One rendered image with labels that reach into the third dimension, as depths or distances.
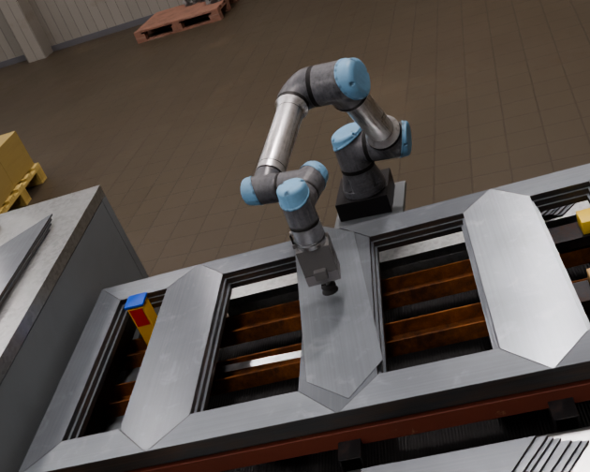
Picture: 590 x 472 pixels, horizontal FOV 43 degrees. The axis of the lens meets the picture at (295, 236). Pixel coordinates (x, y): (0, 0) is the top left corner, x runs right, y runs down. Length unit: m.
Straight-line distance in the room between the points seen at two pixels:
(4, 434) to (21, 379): 0.16
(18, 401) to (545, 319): 1.28
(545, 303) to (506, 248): 0.24
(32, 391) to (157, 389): 0.36
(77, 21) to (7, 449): 9.48
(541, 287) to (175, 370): 0.91
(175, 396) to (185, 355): 0.15
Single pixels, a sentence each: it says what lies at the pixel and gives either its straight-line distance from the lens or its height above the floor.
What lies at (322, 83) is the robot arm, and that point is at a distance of 2.09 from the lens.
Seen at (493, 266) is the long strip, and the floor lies 0.86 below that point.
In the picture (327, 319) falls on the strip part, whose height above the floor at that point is 0.86.
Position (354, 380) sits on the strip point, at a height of 0.86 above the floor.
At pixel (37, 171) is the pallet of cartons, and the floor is 0.10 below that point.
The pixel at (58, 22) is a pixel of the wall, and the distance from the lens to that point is 11.25.
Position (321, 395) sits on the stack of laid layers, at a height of 0.86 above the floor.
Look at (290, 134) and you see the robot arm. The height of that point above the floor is 1.21.
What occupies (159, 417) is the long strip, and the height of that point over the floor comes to 0.86.
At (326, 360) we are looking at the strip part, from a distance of 1.74.
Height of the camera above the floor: 1.96
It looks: 29 degrees down
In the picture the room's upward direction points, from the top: 22 degrees counter-clockwise
